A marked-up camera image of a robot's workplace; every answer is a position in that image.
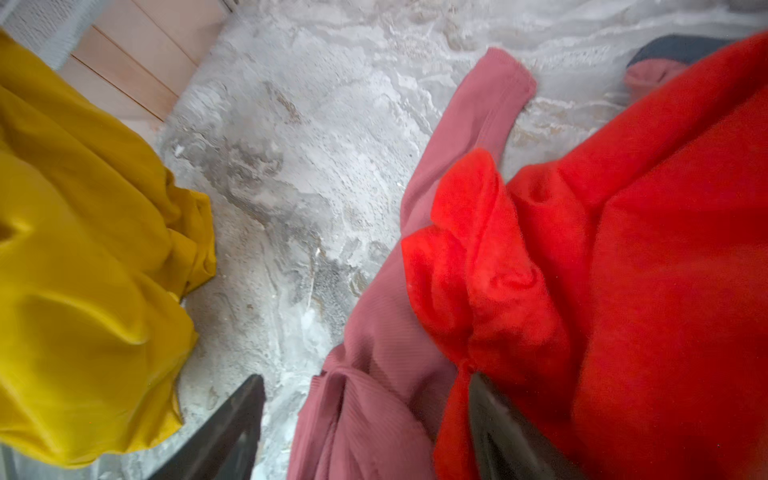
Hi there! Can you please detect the maroon cloth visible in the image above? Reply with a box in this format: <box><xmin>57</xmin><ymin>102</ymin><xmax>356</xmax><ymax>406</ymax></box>
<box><xmin>287</xmin><ymin>48</ymin><xmax>536</xmax><ymax>479</ymax></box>

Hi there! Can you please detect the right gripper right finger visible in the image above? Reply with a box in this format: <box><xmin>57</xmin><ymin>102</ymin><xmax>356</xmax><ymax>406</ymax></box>
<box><xmin>468</xmin><ymin>373</ymin><xmax>585</xmax><ymax>480</ymax></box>

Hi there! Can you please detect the dusty pink cloth grey collar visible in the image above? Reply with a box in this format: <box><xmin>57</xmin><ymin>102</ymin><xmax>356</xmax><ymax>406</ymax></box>
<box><xmin>623</xmin><ymin>34</ymin><xmax>734</xmax><ymax>103</ymax></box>

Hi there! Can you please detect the yellow cloth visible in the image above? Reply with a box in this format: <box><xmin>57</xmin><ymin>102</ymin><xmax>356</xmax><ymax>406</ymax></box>
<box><xmin>1</xmin><ymin>36</ymin><xmax>216</xmax><ymax>468</ymax></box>

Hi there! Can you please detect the red cloth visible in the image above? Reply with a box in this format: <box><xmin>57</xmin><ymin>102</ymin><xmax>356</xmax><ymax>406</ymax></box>
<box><xmin>402</xmin><ymin>33</ymin><xmax>767</xmax><ymax>479</ymax></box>

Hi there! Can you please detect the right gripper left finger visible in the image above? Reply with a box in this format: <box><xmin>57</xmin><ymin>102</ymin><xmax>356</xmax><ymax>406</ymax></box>
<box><xmin>151</xmin><ymin>374</ymin><xmax>266</xmax><ymax>480</ymax></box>

